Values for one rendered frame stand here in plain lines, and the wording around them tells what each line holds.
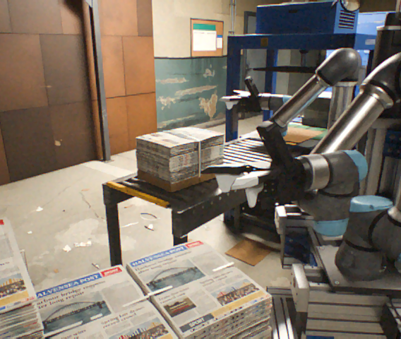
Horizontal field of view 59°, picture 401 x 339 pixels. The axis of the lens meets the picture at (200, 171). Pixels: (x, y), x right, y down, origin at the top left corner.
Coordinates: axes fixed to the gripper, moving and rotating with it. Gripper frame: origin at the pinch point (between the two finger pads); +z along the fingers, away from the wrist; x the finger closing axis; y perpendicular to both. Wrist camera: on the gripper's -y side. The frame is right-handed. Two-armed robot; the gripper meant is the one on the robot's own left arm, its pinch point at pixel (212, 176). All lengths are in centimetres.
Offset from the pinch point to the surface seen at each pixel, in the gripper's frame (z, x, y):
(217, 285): -9.6, 24.1, 37.8
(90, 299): 24, 31, 37
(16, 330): 37.1, -0.2, 22.0
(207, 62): -227, 558, -72
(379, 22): -321, 268, -87
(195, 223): -25, 84, 42
